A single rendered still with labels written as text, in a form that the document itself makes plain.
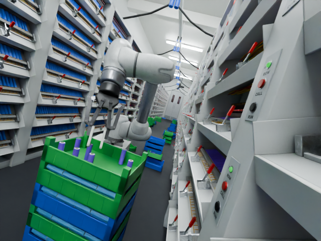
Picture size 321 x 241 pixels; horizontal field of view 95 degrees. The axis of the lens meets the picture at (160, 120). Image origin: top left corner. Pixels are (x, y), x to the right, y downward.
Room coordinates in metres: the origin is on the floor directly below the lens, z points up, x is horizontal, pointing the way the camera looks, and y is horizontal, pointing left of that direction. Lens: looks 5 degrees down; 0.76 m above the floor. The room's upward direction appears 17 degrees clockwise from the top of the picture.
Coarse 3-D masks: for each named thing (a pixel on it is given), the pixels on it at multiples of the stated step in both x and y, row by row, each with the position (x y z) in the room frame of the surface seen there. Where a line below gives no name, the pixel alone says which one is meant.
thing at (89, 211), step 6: (48, 192) 0.46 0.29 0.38; (54, 192) 0.45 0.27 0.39; (60, 198) 0.45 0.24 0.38; (66, 198) 0.45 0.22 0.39; (72, 204) 0.44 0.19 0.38; (78, 204) 0.44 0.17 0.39; (126, 204) 0.53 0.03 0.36; (84, 210) 0.43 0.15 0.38; (90, 210) 0.43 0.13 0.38; (96, 216) 0.42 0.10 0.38; (102, 216) 0.42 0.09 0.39
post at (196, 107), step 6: (216, 36) 1.61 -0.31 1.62; (210, 54) 1.61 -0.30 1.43; (210, 66) 1.61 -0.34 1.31; (204, 72) 1.61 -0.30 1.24; (204, 84) 1.61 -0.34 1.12; (198, 90) 1.61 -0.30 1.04; (198, 108) 1.61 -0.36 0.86; (186, 126) 1.63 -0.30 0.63; (192, 126) 1.61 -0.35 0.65; (174, 162) 1.69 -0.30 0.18
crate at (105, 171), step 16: (48, 144) 0.45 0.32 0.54; (80, 144) 0.62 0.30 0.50; (96, 144) 0.64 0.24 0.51; (48, 160) 0.45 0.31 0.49; (64, 160) 0.44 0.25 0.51; (80, 160) 0.43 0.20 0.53; (96, 160) 0.56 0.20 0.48; (112, 160) 0.60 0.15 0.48; (144, 160) 0.57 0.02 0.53; (80, 176) 0.43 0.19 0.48; (96, 176) 0.42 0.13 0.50; (112, 176) 0.41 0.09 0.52; (128, 176) 0.42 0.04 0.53
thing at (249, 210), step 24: (288, 24) 0.26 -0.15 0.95; (288, 48) 0.23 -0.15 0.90; (288, 72) 0.22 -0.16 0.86; (312, 72) 0.22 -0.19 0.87; (288, 96) 0.22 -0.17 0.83; (312, 96) 0.22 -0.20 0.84; (240, 120) 0.31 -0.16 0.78; (264, 120) 0.23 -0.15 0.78; (240, 144) 0.27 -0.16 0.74; (240, 168) 0.24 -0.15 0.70; (216, 192) 0.30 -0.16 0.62; (240, 192) 0.22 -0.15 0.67; (264, 192) 0.22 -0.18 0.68; (240, 216) 0.22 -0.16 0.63; (264, 216) 0.22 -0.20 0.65; (288, 216) 0.21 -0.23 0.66
